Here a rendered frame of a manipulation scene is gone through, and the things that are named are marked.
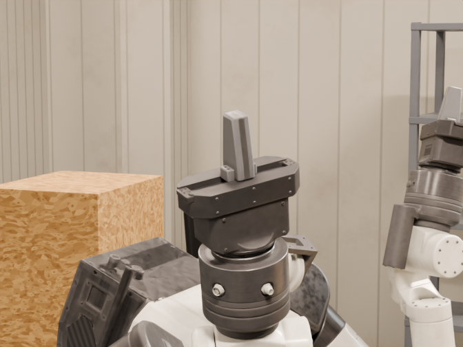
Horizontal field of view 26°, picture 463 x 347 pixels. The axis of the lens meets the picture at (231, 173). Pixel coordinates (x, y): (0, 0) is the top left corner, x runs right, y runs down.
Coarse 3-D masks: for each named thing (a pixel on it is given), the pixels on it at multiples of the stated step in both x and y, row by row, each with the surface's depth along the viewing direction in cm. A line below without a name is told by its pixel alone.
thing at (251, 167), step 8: (240, 112) 93; (248, 120) 92; (248, 128) 92; (248, 136) 92; (248, 144) 93; (248, 152) 93; (248, 160) 93; (248, 168) 93; (256, 168) 95; (248, 176) 93
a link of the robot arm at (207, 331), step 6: (198, 330) 101; (204, 330) 101; (210, 330) 101; (192, 336) 101; (198, 336) 100; (204, 336) 100; (210, 336) 100; (192, 342) 100; (198, 342) 100; (204, 342) 100; (210, 342) 100
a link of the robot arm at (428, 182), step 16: (432, 128) 153; (448, 128) 149; (432, 144) 152; (448, 144) 151; (432, 160) 151; (448, 160) 150; (416, 176) 152; (432, 176) 150; (448, 176) 150; (416, 192) 151; (432, 192) 150; (448, 192) 150
